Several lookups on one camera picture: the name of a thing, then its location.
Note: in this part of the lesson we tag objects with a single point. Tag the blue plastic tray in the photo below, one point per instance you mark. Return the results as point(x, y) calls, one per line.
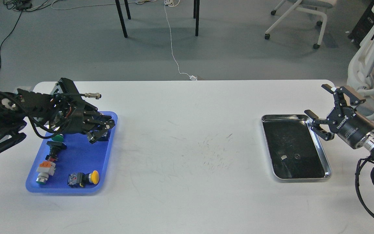
point(79, 156)

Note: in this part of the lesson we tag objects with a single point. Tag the black table leg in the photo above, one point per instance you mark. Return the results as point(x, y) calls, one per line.
point(126, 3)
point(121, 19)
point(196, 7)

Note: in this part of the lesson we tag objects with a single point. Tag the yellow push button switch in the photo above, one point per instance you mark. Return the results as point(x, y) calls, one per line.
point(80, 179)

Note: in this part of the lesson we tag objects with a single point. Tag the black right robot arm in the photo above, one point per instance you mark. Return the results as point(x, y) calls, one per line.
point(369, 145)

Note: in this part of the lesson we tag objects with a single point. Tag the black cabinet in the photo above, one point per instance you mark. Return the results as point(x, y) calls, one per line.
point(363, 26)

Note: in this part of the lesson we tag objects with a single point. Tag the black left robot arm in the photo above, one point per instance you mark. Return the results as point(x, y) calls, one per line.
point(39, 108)

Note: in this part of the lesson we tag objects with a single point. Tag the green push button switch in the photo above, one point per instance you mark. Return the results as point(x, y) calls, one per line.
point(58, 138)

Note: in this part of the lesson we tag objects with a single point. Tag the red push button switch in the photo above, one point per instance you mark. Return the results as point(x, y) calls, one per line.
point(104, 137)

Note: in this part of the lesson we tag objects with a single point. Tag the white orange push button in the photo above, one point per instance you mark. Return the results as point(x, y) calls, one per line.
point(45, 169)

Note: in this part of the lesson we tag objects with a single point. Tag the silver metal tray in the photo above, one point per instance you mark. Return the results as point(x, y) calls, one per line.
point(290, 134)

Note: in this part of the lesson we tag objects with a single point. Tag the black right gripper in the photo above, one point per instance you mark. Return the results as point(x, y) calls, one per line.
point(350, 126)

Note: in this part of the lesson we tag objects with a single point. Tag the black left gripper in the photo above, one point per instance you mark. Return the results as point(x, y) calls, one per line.
point(76, 120)

